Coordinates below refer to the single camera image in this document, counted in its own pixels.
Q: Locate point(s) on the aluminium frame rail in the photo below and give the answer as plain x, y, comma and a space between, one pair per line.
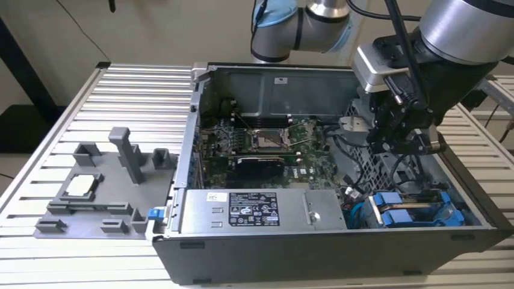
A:
499, 85

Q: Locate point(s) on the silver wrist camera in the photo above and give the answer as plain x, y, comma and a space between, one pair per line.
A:
371, 64

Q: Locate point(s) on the blue case latch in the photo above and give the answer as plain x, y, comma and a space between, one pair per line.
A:
154, 214

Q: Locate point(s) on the open black PC case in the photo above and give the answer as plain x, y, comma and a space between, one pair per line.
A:
281, 259

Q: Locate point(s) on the silver CPU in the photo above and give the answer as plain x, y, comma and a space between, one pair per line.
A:
80, 184

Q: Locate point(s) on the hard disk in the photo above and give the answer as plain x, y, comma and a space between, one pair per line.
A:
387, 199

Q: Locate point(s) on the black office furniture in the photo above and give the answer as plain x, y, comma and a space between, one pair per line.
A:
24, 129

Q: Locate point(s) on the metal disk bay cage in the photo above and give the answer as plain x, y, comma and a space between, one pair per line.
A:
361, 156

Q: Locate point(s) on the grey power supply unit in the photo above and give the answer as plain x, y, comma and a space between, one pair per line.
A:
200, 210

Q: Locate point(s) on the thin metal locking lever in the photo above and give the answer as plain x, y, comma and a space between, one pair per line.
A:
243, 122

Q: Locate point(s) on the CPU socket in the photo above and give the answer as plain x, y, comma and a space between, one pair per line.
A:
264, 141

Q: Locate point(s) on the black graphics card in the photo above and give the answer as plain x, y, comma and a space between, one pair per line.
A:
256, 171

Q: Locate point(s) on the green motherboard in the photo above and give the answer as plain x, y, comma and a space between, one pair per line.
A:
317, 168

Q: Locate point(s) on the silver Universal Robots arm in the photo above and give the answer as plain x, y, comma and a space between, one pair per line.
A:
277, 39

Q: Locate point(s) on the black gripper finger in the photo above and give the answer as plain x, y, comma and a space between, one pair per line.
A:
422, 143
387, 126

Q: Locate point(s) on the grey parts rack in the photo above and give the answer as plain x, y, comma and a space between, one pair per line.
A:
116, 192

